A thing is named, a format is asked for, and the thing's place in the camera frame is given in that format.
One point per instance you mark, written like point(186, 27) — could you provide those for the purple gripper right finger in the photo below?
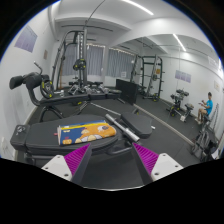
point(153, 166)

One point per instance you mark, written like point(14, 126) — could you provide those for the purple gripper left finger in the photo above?
point(72, 166)

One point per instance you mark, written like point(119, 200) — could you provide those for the colourful cartoon towel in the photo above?
point(84, 132)

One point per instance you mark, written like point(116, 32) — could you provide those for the silver barbell bar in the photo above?
point(126, 131)

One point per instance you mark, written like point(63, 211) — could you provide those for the black seat pad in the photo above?
point(140, 124)

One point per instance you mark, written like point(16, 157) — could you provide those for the black padded weight bench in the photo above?
point(41, 138)

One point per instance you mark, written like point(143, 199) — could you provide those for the exercise bike right edge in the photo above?
point(204, 149)

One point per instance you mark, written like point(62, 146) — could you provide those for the person in blue shirt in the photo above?
point(206, 108)

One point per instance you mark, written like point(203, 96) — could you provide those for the black plyo box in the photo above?
point(128, 91)

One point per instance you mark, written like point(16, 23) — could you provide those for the exercise machine right background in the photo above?
point(175, 108)

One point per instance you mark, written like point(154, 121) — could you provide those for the black leg curl bench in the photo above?
point(41, 92)

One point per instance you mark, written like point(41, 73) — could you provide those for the black power rack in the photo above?
point(156, 63)

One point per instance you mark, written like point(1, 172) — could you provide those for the grey window curtains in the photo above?
point(118, 61)

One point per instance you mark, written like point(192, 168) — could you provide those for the black cable machine rack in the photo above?
point(77, 38)

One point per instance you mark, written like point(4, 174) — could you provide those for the purple wall poster left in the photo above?
point(27, 39)

